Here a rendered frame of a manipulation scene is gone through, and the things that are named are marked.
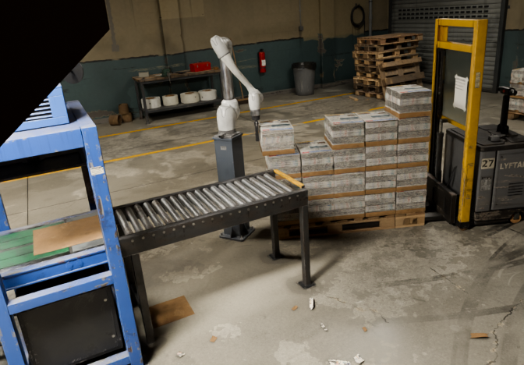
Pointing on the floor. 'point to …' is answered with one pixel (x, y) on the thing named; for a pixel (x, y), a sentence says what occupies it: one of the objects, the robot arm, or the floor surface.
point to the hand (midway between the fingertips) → (256, 137)
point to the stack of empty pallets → (390, 49)
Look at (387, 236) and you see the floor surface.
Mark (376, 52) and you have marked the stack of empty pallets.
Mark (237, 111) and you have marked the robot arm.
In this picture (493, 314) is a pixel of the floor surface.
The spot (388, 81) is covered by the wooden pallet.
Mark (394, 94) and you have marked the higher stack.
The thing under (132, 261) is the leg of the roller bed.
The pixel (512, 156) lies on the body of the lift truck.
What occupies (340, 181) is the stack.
